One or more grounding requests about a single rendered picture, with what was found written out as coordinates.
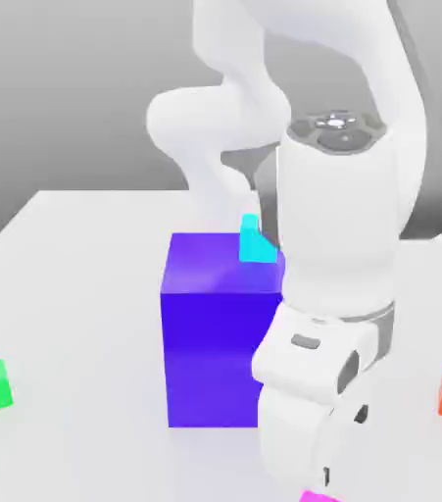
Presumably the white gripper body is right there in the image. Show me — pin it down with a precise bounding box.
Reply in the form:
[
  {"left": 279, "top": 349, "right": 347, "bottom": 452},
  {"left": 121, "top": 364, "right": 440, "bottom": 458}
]
[{"left": 258, "top": 384, "right": 371, "bottom": 494}]

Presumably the small magenta cube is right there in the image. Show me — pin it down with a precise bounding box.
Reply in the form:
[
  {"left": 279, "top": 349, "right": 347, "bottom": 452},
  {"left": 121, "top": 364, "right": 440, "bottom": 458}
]
[{"left": 297, "top": 489, "right": 344, "bottom": 502}]

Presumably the small cyan cube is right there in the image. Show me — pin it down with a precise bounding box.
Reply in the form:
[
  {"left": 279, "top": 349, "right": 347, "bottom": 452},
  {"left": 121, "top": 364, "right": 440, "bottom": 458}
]
[{"left": 238, "top": 213, "right": 279, "bottom": 265}]

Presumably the large blue box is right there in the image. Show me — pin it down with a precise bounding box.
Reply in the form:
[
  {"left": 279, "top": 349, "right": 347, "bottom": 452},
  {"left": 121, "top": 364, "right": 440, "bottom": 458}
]
[{"left": 160, "top": 231, "right": 287, "bottom": 429}]

